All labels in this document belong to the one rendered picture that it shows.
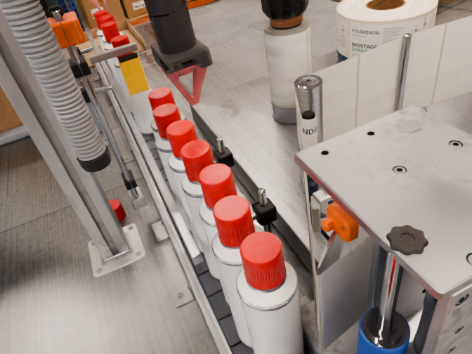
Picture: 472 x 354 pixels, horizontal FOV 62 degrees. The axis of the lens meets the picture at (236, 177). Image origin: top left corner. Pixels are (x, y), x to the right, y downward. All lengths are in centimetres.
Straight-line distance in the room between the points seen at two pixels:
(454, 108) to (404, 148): 55
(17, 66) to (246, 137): 43
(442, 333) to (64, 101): 36
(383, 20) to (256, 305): 66
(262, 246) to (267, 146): 46
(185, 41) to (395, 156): 39
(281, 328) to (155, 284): 32
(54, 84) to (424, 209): 32
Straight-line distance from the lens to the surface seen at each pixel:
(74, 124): 42
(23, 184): 99
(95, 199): 61
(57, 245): 78
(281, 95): 78
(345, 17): 90
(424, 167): 28
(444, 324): 25
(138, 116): 85
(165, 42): 60
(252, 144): 76
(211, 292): 54
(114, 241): 67
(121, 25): 177
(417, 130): 31
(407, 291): 40
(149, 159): 64
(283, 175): 68
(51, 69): 40
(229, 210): 34
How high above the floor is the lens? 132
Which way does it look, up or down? 39 degrees down
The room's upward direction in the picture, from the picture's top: 12 degrees counter-clockwise
